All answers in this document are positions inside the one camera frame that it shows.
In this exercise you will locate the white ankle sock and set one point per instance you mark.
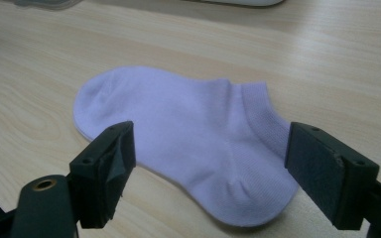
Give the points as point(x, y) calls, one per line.
point(191, 139)

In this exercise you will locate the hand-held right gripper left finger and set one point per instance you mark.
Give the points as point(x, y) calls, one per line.
point(104, 175)

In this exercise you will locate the white object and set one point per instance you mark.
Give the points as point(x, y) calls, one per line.
point(241, 2)

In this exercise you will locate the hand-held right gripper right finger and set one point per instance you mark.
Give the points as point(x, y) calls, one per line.
point(327, 172)

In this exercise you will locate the clear plastic container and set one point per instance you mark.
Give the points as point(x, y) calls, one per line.
point(43, 3)

